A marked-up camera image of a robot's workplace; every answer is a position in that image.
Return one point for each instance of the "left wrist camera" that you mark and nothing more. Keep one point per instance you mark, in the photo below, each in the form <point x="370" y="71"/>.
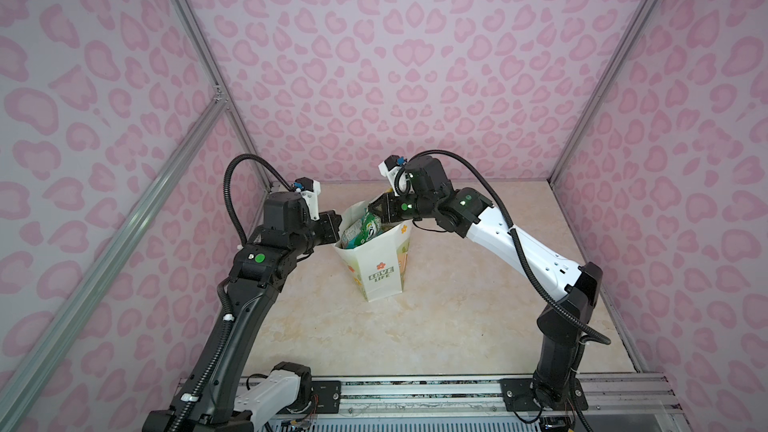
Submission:
<point x="309" y="189"/>

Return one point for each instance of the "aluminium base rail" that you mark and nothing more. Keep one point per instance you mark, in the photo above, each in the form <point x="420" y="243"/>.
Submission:
<point x="598" y="402"/>

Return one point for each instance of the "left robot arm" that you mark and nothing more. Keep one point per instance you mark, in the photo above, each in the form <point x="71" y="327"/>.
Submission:
<point x="207" y="399"/>

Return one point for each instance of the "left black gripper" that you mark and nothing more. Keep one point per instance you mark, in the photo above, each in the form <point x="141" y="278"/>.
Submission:
<point x="329" y="221"/>

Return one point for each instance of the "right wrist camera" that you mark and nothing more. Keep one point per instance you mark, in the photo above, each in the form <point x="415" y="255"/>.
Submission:
<point x="391" y="169"/>

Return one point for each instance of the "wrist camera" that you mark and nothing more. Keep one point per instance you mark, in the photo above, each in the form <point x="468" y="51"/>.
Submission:
<point x="391" y="169"/>
<point x="309" y="189"/>

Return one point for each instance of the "green white snack bag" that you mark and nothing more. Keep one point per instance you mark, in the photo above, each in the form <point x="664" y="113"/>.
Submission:
<point x="362" y="230"/>

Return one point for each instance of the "white paper bag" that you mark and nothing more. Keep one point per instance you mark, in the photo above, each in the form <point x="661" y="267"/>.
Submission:
<point x="377" y="267"/>

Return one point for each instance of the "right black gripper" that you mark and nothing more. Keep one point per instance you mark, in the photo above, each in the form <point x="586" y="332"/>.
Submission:
<point x="389" y="212"/>

